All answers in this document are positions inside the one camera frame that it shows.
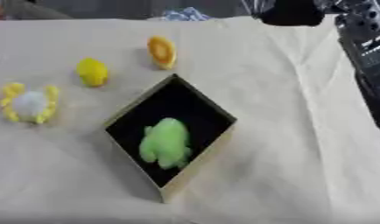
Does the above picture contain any tan cardboard box black inside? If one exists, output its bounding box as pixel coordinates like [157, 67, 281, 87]
[102, 73, 239, 205]

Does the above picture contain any green soft toy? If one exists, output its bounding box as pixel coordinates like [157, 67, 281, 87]
[137, 117, 194, 171]

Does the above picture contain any orange toy fruit slice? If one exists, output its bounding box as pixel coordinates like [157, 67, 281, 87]
[145, 35, 178, 71]

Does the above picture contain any blue and white cloth bundle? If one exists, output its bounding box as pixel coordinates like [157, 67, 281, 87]
[159, 6, 212, 22]

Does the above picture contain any yellow toy fruit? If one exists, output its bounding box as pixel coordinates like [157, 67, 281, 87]
[74, 57, 110, 88]

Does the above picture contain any black bag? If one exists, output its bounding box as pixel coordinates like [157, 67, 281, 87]
[240, 0, 327, 27]

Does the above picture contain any yellow and white soft toy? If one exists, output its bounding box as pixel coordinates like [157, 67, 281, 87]
[0, 82, 61, 125]

